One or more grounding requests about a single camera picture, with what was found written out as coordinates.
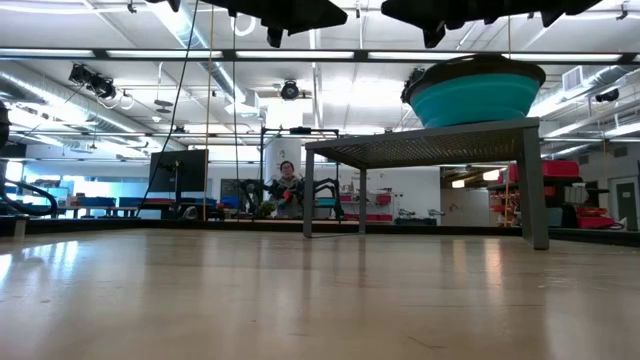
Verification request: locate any black hanging cable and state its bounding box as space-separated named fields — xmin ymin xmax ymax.
xmin=135 ymin=0 xmax=201 ymax=217

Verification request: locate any blue collapsible bowl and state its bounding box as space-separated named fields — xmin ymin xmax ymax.
xmin=400 ymin=53 xmax=547 ymax=131

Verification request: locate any black table frame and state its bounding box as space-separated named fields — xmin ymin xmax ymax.
xmin=0 ymin=214 xmax=640 ymax=248

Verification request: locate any white round column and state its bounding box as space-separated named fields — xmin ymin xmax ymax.
xmin=263 ymin=137 xmax=305 ymax=220

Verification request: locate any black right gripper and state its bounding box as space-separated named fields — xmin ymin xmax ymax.
xmin=379 ymin=0 xmax=501 ymax=50

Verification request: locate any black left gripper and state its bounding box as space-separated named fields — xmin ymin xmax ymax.
xmin=199 ymin=0 xmax=350 ymax=50

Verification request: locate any white hanging ring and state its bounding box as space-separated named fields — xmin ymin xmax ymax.
xmin=229 ymin=12 xmax=258 ymax=38

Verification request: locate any black monitor on stand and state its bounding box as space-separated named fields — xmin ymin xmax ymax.
xmin=148 ymin=148 xmax=209 ymax=194

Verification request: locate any thin black hanging cord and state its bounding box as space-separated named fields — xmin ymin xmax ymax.
xmin=231 ymin=0 xmax=241 ymax=222

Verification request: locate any grey perforated metal stand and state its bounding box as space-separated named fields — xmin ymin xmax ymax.
xmin=302 ymin=116 xmax=551 ymax=251

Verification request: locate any background storage rack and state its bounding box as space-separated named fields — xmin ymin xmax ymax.
xmin=487 ymin=159 xmax=626 ymax=231

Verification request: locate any person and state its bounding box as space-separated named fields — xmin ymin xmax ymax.
xmin=272 ymin=159 xmax=305 ymax=220

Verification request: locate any black overhead beam with lights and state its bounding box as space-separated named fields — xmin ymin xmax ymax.
xmin=0 ymin=47 xmax=640 ymax=65

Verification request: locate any red storage bin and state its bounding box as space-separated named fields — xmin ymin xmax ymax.
xmin=507 ymin=159 xmax=581 ymax=184

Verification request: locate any black arm base hose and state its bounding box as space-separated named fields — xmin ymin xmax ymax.
xmin=0 ymin=175 xmax=60 ymax=219

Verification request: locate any black ceiling camera cluster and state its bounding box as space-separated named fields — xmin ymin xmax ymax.
xmin=67 ymin=62 xmax=118 ymax=101

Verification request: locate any round black ceiling device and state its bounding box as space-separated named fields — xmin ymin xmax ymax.
xmin=279 ymin=79 xmax=301 ymax=102

